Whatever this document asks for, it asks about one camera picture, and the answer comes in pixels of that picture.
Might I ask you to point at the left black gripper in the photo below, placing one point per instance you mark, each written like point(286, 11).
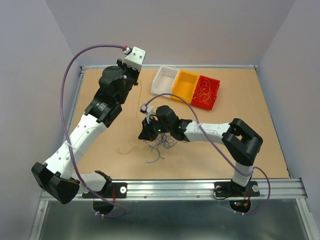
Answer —
point(135, 72)

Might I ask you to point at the yellow plastic bin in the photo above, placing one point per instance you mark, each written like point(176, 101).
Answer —
point(185, 85)

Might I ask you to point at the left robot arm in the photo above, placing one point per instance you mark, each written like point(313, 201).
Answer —
point(55, 175)

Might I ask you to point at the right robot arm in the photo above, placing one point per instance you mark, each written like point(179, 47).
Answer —
point(241, 141)

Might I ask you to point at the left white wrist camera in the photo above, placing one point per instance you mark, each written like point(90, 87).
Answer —
point(134, 57)

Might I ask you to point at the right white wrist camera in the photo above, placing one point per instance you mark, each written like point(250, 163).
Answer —
point(147, 110)

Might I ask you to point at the aluminium front rail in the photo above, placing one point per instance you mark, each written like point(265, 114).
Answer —
point(192, 190)

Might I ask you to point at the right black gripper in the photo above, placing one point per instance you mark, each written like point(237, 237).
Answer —
point(146, 133)

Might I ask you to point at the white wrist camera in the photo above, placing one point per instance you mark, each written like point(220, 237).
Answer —
point(147, 110)
point(134, 57)

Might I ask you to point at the white plastic bin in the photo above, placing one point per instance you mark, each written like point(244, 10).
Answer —
point(164, 80)

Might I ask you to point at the red plastic bin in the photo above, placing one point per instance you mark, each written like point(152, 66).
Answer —
point(205, 93)

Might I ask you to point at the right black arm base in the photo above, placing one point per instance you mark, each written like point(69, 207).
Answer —
point(229, 189)

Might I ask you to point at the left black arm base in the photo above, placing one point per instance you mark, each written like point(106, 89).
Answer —
point(117, 190)

